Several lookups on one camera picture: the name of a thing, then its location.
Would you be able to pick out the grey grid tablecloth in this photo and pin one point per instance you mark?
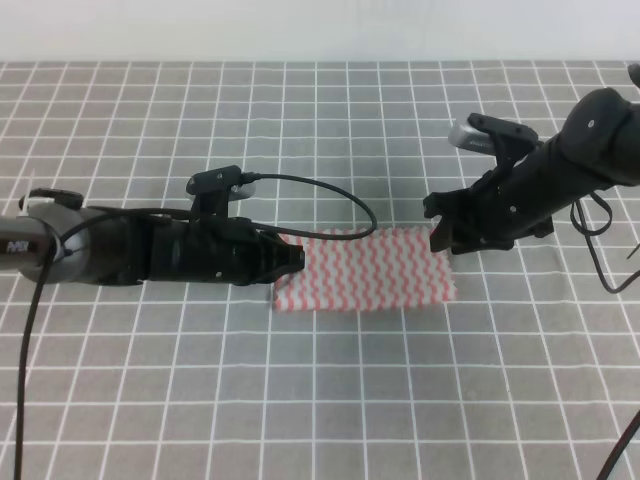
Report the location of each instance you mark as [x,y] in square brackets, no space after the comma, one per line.
[531,373]

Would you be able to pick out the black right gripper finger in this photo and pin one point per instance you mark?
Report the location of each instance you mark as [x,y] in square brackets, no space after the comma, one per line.
[443,204]
[442,237]

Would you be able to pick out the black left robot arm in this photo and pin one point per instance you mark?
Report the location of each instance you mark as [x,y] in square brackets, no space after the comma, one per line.
[60,237]

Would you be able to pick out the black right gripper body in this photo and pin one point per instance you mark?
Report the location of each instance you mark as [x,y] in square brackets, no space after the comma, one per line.
[482,218]

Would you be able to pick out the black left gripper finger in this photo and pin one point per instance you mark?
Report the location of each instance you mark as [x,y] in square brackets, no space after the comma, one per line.
[273,275]
[288,254]

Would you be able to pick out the pink wavy striped towel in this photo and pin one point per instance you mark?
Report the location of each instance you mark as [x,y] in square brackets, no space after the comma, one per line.
[391,268]

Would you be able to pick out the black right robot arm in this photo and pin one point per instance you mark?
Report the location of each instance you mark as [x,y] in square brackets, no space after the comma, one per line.
[597,148]

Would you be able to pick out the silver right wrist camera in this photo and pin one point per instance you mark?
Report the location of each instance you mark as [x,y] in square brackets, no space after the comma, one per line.
[507,141]

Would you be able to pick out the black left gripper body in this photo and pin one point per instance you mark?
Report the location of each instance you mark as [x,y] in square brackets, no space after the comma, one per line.
[210,251]

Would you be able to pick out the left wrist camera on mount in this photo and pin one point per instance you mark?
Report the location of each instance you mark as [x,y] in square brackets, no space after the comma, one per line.
[212,191]

